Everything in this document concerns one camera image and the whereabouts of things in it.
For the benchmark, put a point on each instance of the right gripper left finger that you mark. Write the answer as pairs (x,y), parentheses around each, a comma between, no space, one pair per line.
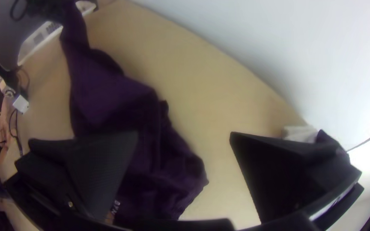
(88,167)

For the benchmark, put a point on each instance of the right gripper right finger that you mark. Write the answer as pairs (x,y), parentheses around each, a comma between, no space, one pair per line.
(284,173)

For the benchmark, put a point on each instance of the black t-shirt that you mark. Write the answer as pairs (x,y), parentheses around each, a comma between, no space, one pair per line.
(108,102)

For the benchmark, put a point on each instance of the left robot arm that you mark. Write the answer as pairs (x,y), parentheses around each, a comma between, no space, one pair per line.
(5,38)

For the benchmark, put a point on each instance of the heap of clothes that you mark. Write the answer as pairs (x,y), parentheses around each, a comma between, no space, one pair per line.
(300,133)

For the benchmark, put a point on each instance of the white laundry basket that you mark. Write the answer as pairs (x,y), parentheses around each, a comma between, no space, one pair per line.
(43,32)

